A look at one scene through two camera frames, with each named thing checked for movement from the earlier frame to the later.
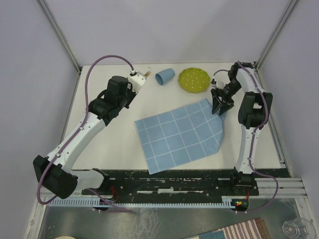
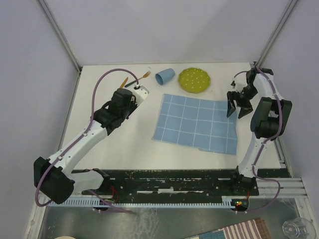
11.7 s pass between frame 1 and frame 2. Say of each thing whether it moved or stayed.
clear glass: stayed
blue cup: stayed
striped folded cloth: stayed
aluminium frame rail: stayed
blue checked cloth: moved
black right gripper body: moved
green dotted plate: stayed
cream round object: stayed
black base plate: stayed
